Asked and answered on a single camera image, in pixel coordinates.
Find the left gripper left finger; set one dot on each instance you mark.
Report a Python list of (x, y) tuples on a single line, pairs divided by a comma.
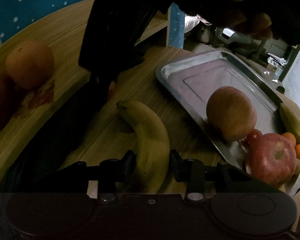
[(112, 171)]

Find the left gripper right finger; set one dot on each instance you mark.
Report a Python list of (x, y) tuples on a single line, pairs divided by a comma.
[(188, 170)]

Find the short curved yellow banana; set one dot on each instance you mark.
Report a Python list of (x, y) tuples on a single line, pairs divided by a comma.
[(153, 143)]

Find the yellowish red apple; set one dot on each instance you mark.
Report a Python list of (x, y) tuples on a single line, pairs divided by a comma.
[(232, 112)]

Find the red pink apple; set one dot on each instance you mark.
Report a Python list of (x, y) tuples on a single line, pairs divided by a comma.
[(271, 159)]

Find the brown kiwi front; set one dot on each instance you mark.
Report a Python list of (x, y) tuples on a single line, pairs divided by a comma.
[(297, 169)]

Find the long yellow banana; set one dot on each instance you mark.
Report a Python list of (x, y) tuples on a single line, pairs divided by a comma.
[(290, 120)]

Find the wooden desk shelf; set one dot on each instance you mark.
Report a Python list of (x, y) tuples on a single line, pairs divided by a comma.
[(54, 73)]

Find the right shelf apple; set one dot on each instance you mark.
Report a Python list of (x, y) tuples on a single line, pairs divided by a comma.
[(30, 64)]

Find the cluttered wooden desk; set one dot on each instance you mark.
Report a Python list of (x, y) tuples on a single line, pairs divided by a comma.
[(280, 53)]

